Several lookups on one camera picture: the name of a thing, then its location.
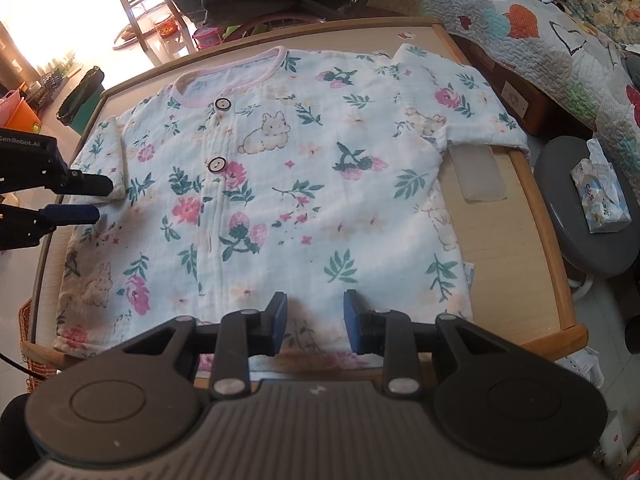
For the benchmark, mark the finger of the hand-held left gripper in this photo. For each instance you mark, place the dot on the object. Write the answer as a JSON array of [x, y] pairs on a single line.
[[75, 214], [95, 186]]

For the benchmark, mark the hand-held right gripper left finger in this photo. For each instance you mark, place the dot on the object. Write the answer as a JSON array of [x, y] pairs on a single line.
[[280, 322]]

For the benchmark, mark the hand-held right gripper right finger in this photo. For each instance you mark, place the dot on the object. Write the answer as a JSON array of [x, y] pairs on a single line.
[[352, 325]]

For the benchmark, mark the orange wicker basket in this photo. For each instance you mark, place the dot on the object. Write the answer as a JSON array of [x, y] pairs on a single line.
[[35, 355]]

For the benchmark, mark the floral baby shirt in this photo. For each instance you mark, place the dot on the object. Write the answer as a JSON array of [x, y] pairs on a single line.
[[300, 170]]

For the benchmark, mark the orange plastic bin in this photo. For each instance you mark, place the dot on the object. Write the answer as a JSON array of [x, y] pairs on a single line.
[[22, 115]]

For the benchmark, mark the pink plastic basket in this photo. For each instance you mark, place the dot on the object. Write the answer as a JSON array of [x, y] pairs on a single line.
[[12, 97]]

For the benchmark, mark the green bucket with black liner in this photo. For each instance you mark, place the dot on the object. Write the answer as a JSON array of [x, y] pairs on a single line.
[[82, 100]]

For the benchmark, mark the orange small toy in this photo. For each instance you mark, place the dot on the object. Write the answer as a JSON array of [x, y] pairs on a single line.
[[163, 26]]

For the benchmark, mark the wooden chair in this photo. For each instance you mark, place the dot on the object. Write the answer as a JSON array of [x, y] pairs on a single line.
[[134, 15]]

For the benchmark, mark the pink toy drum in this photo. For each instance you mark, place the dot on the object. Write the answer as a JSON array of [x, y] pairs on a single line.
[[206, 39]]

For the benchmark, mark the wooden low table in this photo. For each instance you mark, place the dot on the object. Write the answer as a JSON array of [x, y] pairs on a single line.
[[525, 240]]

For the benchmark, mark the translucent plastic strip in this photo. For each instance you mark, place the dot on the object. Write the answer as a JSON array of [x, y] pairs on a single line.
[[475, 172]]

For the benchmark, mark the green toy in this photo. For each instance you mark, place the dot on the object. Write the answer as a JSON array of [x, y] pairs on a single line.
[[235, 31]]

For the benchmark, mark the person's left leg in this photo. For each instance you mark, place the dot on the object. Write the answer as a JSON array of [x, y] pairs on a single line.
[[12, 435]]

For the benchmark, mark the white sneaker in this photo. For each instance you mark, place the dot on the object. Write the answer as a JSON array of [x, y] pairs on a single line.
[[580, 367]]

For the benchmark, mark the grey round stool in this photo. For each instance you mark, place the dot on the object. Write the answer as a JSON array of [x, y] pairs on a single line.
[[560, 210]]

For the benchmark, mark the tissue pack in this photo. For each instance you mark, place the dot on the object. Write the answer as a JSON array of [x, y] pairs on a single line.
[[600, 195]]

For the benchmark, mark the white square label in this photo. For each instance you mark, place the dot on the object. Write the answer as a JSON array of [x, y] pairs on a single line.
[[515, 97]]

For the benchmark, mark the group of cartoon stickers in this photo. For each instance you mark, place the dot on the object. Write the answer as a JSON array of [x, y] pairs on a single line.
[[406, 35]]

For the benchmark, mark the heart patterned quilt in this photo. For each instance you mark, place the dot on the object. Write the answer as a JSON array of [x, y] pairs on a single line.
[[590, 85]]

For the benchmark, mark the wooden sofa frame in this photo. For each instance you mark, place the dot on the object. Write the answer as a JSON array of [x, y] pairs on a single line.
[[540, 110]]

